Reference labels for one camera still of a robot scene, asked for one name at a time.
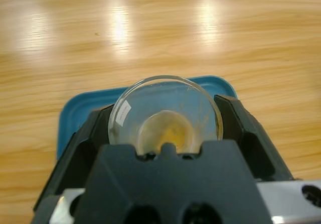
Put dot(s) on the clear drinking glass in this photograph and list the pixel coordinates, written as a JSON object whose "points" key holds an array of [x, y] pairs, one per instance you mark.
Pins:
{"points": [[165, 116]]}

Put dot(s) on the teal plastic tray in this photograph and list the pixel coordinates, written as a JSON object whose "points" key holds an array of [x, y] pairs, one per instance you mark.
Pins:
{"points": [[80, 106]]}

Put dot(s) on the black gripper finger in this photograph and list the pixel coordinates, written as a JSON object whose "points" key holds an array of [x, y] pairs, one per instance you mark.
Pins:
{"points": [[75, 153], [253, 138]]}

